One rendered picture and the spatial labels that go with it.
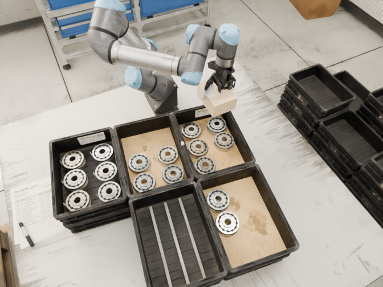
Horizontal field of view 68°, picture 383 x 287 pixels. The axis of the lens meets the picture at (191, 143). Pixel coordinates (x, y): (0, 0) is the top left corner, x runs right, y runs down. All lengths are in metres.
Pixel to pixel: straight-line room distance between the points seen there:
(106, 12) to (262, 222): 1.07
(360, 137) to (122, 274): 1.86
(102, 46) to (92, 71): 2.01
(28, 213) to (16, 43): 2.54
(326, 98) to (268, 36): 1.50
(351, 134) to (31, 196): 2.11
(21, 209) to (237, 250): 1.05
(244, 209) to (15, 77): 2.72
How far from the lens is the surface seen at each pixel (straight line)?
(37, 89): 3.20
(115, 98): 1.89
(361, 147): 2.37
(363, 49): 3.94
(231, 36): 1.07
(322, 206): 1.62
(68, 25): 3.07
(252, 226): 1.32
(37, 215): 1.60
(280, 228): 1.32
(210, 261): 1.26
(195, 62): 1.07
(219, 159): 1.44
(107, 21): 1.22
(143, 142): 1.50
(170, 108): 1.75
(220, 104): 1.27
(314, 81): 2.48
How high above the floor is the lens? 2.06
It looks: 56 degrees down
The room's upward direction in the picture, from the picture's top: 3 degrees clockwise
